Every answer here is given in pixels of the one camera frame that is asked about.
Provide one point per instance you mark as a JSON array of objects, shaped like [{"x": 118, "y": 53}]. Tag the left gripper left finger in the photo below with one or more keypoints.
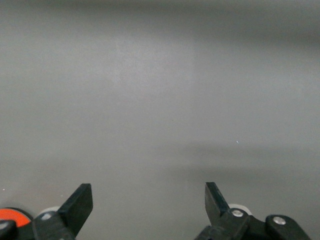
[{"x": 77, "y": 207}]

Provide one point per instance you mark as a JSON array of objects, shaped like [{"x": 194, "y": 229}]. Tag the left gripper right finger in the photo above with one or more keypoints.
[{"x": 215, "y": 200}]

